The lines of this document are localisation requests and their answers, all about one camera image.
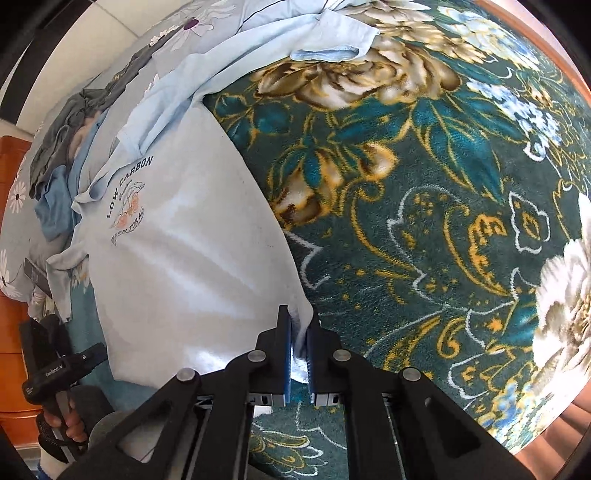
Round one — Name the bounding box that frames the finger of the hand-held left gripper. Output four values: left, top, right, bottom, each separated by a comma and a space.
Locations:
69, 342, 107, 376

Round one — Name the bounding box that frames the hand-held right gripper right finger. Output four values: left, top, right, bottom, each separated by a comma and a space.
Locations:
307, 318, 539, 480

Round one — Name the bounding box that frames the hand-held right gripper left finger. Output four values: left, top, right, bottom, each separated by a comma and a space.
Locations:
58, 305, 293, 480

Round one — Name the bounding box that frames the light blue t-shirt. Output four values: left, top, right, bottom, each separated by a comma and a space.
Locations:
46, 7, 382, 398

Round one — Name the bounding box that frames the person's left hand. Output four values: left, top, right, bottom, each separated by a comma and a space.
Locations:
44, 401, 89, 445

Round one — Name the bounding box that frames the orange wooden furniture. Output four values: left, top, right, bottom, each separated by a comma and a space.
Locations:
0, 134, 47, 449

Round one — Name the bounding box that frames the dark flat object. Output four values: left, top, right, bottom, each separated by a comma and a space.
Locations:
23, 258, 52, 297

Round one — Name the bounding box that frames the pale blue floral quilt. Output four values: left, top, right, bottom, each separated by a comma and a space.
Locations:
0, 0, 342, 319

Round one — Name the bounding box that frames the blue garment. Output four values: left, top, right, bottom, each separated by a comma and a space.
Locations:
34, 111, 103, 241

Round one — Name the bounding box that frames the teal floral blanket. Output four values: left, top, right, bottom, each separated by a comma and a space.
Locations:
60, 0, 591, 480

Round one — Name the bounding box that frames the pink garment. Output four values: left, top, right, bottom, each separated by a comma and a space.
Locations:
69, 122, 94, 160

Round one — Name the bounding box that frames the grey garment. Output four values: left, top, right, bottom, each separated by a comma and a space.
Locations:
30, 44, 155, 199

